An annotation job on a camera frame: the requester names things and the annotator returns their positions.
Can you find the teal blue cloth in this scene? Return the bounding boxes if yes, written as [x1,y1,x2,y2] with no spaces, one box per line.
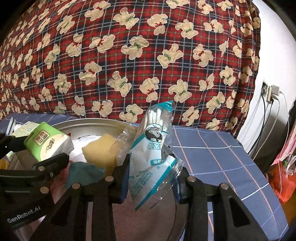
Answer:
[65,162,105,189]

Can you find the green white tissue pack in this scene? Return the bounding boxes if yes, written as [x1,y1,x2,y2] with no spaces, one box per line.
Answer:
[23,122,74,162]

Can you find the yellow sponge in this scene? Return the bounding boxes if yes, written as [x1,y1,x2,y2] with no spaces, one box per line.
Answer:
[82,134,117,177]

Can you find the cotton swab plastic bag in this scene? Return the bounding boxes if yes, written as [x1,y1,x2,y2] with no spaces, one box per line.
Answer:
[128,100,183,210]

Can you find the white sponge block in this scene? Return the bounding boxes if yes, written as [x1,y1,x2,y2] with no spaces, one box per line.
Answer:
[6,118,16,136]

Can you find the clear bag with cotton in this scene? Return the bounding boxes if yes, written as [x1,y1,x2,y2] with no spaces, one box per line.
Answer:
[112,126,137,166]

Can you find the orange plastic bag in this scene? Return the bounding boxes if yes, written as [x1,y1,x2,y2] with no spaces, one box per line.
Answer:
[267,162,295,205]

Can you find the yellow patterned tissue box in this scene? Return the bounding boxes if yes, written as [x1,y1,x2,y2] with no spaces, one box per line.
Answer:
[11,121,39,137]

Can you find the blue checked tablecloth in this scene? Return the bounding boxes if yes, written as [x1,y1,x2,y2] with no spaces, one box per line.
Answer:
[1,113,289,240]

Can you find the round silver metal tin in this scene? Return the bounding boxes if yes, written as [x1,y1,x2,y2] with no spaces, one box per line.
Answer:
[6,117,189,241]

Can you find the pink white hanging bag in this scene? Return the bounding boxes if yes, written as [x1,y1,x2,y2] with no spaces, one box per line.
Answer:
[272,128,296,165]

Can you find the red plaid teddy bear blanket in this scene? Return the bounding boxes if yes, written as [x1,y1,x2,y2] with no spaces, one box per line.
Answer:
[1,1,261,136]

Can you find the black power cable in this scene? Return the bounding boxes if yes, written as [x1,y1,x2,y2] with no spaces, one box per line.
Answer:
[247,96,275,155]

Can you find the white charging cable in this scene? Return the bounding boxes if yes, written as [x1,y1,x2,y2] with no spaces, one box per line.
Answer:
[252,91,291,160]

